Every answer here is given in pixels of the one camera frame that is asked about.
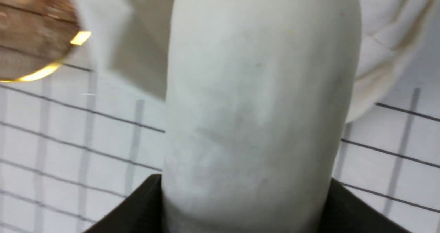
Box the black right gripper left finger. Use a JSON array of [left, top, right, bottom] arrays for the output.
[[86, 174, 163, 233]]

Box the brown glass plate gold rim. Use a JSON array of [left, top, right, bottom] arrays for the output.
[[0, 0, 91, 83]]

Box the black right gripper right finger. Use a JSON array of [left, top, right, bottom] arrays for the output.
[[323, 179, 409, 233]]

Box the white toy radish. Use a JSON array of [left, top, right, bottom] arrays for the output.
[[161, 0, 361, 233]]

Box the white cloth bag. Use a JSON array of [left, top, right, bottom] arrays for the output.
[[73, 0, 439, 123]]

